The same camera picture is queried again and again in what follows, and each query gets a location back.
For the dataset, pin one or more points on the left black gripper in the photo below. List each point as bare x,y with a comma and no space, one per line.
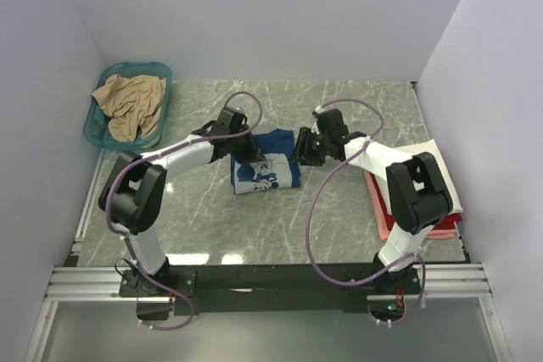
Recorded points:
253,154

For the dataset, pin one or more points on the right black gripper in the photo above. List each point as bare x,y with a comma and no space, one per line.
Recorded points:
305,136

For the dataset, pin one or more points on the blue t-shirt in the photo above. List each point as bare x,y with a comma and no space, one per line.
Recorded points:
276,171

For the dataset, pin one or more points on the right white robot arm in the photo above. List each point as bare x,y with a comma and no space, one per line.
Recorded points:
418,195

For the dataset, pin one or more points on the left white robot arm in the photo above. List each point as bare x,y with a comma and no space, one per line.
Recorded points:
132,196

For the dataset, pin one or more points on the folded pink t-shirt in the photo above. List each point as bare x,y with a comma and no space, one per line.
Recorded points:
382,222

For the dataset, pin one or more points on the beige t-shirt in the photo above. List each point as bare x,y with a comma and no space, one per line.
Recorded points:
133,105

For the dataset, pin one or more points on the folded white t-shirt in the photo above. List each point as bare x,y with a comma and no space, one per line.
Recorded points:
429,147

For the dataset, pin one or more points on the teal plastic basket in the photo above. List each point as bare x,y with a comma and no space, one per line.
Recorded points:
96,127

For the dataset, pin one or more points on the black base beam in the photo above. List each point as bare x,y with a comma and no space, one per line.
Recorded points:
260,288

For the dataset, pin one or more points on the folded red t-shirt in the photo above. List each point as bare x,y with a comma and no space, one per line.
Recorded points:
382,201

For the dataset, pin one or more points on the aluminium frame rail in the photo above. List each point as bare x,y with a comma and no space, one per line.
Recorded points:
202,222

